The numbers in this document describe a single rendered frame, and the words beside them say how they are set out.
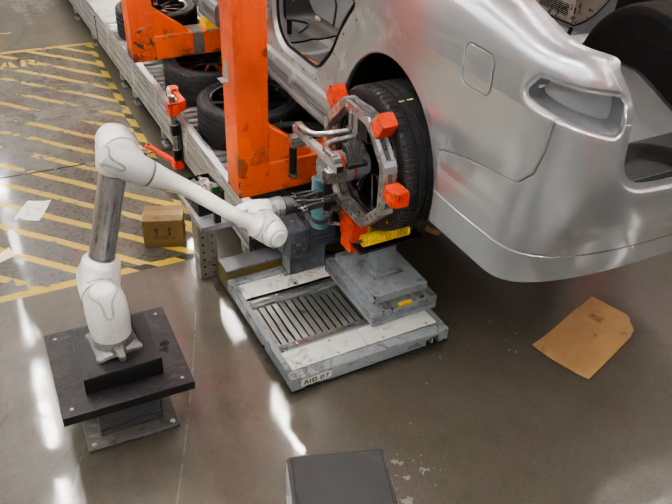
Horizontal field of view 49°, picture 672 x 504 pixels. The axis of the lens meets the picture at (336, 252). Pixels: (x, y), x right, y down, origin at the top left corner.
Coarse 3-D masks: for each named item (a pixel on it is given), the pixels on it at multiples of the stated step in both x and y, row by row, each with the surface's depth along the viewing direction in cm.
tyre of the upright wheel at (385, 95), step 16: (384, 80) 322; (400, 80) 318; (368, 96) 311; (384, 96) 303; (400, 96) 305; (416, 96) 307; (384, 112) 303; (400, 112) 299; (416, 112) 302; (400, 128) 297; (416, 128) 299; (400, 144) 298; (416, 144) 298; (400, 160) 301; (416, 160) 298; (432, 160) 302; (400, 176) 304; (416, 176) 301; (432, 176) 304; (352, 192) 348; (416, 192) 304; (432, 192) 308; (400, 208) 310; (416, 208) 311; (384, 224) 326; (400, 224) 317
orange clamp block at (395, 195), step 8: (392, 184) 302; (400, 184) 302; (384, 192) 302; (392, 192) 297; (400, 192) 297; (408, 192) 298; (384, 200) 304; (392, 200) 297; (400, 200) 298; (408, 200) 300; (392, 208) 299
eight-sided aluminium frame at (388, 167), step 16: (352, 96) 316; (336, 112) 324; (352, 112) 310; (368, 112) 306; (336, 128) 337; (368, 128) 301; (336, 144) 342; (384, 144) 301; (384, 160) 298; (384, 176) 299; (336, 192) 344; (352, 208) 336; (384, 208) 309; (368, 224) 328
